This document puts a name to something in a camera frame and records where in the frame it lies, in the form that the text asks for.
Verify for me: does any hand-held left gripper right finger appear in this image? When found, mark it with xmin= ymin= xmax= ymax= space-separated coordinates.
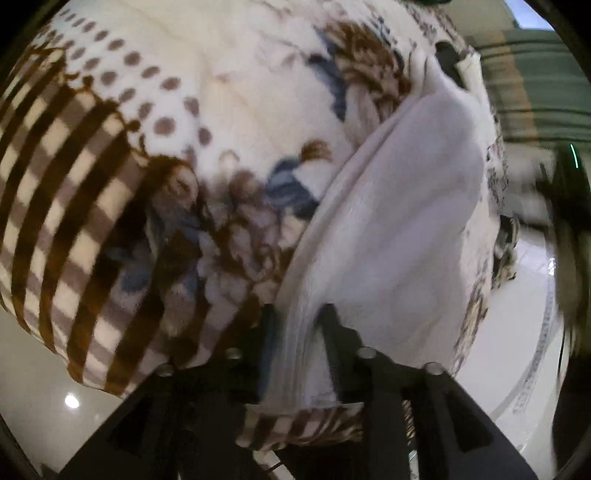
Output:
xmin=318 ymin=304 xmax=540 ymax=480

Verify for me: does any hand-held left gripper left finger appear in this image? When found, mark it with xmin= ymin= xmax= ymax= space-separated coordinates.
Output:
xmin=59 ymin=304 xmax=278 ymax=480

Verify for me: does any small white garment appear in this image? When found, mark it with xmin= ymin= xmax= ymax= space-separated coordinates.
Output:
xmin=260 ymin=50 xmax=498 ymax=411

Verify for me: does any green striped curtain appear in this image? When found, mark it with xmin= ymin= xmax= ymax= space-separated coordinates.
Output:
xmin=478 ymin=28 xmax=585 ymax=148

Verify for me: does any brown floral printed blanket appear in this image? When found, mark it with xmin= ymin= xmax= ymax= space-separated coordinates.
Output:
xmin=0 ymin=0 xmax=525 ymax=450

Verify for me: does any black and white object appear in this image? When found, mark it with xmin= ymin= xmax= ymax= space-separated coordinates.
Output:
xmin=435 ymin=41 xmax=482 ymax=90

